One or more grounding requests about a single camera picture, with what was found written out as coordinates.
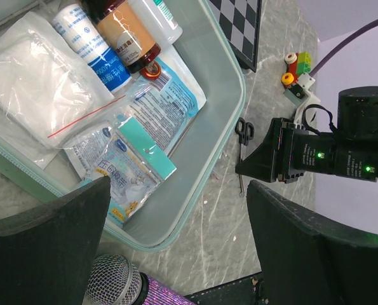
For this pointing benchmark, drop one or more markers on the black white chessboard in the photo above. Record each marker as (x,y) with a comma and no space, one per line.
(240,23)

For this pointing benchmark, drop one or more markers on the mint green medicine case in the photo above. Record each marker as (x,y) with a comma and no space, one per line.
(205,50)

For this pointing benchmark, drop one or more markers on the blue white bandage roll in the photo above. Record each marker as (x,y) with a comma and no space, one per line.
(74,25)

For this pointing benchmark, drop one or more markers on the white gauze pad packet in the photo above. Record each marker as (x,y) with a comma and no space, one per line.
(46,90)

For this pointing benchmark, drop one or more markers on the white medicine bottle green label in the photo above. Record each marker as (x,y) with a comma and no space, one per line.
(158,20)

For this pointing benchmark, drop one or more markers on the purple glitter microphone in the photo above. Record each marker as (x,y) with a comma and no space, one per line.
(115,279)

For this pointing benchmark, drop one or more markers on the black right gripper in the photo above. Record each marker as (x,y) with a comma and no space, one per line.
(288,152)

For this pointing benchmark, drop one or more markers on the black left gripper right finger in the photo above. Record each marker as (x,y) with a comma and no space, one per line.
(307,258)

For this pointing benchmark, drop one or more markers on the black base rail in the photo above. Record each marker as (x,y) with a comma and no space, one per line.
(248,290)

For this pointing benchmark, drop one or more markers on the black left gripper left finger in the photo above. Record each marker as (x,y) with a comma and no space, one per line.
(47,252)

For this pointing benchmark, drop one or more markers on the brown orange syrup bottle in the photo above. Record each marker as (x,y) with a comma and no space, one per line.
(124,31)

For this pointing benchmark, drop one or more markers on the blue white mask packet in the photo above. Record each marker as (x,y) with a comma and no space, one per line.
(166,105)

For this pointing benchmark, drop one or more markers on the colourful toy block car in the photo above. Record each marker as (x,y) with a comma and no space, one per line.
(298,69)

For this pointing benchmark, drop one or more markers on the alcohol wipe sachets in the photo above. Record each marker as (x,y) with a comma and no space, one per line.
(83,150)

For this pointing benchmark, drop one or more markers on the small red bottle cap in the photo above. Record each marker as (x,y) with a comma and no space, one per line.
(152,71)

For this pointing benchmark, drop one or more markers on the black binder clip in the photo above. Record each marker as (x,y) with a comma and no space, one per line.
(245,131)

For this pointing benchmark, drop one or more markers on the small zip bag swabs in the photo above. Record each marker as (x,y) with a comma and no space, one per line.
(136,165)

